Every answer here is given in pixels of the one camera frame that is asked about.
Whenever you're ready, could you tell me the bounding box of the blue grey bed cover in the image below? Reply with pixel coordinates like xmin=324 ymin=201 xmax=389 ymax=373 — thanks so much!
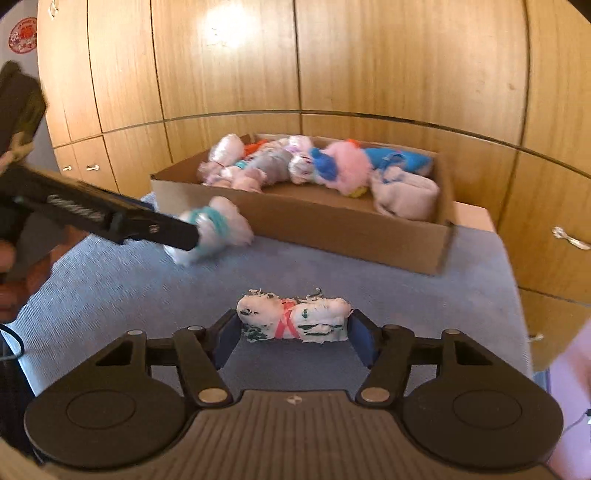
xmin=13 ymin=227 xmax=533 ymax=393

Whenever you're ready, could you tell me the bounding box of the wooden wardrobe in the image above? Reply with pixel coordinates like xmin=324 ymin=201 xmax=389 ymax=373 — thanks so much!
xmin=37 ymin=1 xmax=590 ymax=370

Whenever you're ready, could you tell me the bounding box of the brown cardboard box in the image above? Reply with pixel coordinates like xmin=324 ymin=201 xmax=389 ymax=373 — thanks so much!
xmin=151 ymin=151 xmax=455 ymax=275

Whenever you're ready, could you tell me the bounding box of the white lilac sock roll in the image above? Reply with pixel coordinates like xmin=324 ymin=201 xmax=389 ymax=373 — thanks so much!
xmin=263 ymin=135 xmax=315 ymax=155

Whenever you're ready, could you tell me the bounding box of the fluffy pink sock ball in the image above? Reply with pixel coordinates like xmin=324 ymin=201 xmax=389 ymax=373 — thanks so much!
xmin=311 ymin=140 xmax=372 ymax=198

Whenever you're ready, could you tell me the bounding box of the orange sock roll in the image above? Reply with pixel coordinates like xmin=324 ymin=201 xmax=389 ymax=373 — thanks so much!
xmin=243 ymin=140 xmax=267 ymax=158
xmin=346 ymin=139 xmax=362 ymax=149

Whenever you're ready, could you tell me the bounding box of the white sock blue trim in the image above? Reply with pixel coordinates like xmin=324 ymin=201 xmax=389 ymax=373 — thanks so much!
xmin=370 ymin=166 xmax=440 ymax=222

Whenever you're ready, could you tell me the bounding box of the grey sock roll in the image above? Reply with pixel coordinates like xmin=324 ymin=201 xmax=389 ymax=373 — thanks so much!
xmin=245 ymin=149 xmax=294 ymax=186

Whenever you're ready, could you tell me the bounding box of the orange sock roll right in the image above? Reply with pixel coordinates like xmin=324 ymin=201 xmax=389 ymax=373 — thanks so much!
xmin=346 ymin=139 xmax=362 ymax=149

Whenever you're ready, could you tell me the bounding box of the white sock teal band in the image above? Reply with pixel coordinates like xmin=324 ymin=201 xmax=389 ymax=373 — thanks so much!
xmin=164 ymin=196 xmax=254 ymax=266

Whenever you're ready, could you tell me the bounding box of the red round sticker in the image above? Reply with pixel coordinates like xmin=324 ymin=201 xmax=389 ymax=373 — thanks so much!
xmin=8 ymin=17 xmax=37 ymax=55

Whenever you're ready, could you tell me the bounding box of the silver drawer handle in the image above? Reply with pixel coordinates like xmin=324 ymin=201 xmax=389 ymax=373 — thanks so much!
xmin=552 ymin=226 xmax=591 ymax=251

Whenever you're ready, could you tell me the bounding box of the blue knitted sock roll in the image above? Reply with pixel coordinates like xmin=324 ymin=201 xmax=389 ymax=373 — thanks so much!
xmin=363 ymin=147 xmax=433 ymax=176

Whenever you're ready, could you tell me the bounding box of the shiny pink sock roll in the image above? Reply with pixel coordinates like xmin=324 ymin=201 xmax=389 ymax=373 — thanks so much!
xmin=198 ymin=134 xmax=245 ymax=181

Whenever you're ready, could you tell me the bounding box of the person's left hand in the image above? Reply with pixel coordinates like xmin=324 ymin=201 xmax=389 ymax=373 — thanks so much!
xmin=0 ymin=239 xmax=52 ymax=324

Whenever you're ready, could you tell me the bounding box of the white green patterned sock roll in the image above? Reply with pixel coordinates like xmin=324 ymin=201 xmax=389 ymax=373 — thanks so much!
xmin=236 ymin=289 xmax=353 ymax=344

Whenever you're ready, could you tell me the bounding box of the orange sock roll left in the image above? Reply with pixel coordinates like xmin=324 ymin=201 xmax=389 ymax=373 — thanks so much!
xmin=243 ymin=140 xmax=267 ymax=158

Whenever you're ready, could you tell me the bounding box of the pale pink sock roll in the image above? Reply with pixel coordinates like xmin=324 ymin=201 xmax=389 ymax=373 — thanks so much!
xmin=231 ymin=168 xmax=266 ymax=193

